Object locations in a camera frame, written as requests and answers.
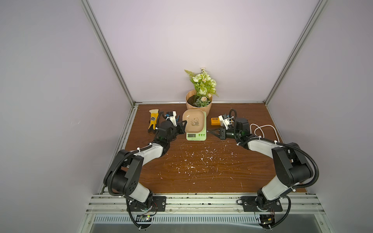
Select beige tray with panda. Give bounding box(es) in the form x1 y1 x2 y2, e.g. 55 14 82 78
183 109 205 134

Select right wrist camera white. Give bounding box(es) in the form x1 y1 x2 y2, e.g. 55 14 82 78
218 114 234 130

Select green white artificial flowers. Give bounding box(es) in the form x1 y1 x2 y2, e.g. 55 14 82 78
184 68 217 106

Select white power strip cord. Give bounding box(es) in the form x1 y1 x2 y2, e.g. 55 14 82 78
250 123 280 143

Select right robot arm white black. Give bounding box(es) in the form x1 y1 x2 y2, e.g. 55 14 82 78
211 109 320 212

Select aluminium front rail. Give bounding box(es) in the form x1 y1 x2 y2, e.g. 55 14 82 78
85 192 325 214

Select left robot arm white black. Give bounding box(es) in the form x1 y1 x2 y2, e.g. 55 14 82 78
103 111 187 210

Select green electronic scale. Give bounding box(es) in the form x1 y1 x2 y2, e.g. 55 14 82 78
186 113 207 141

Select yellow black gardening glove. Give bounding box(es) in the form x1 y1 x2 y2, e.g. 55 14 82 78
148 109 159 134

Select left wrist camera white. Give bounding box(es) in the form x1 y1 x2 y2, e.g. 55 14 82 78
165 111 177 127

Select orange power strip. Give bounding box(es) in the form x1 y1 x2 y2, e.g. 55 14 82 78
210 117 221 126

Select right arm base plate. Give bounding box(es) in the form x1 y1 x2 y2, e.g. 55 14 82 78
236 196 283 213

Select beige flower pot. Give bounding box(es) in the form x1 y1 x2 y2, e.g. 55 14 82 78
185 89 212 115

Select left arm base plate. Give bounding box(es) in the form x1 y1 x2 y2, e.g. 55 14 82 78
127 196 167 212

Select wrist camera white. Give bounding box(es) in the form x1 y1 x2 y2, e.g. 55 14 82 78
165 111 177 127
218 114 234 130

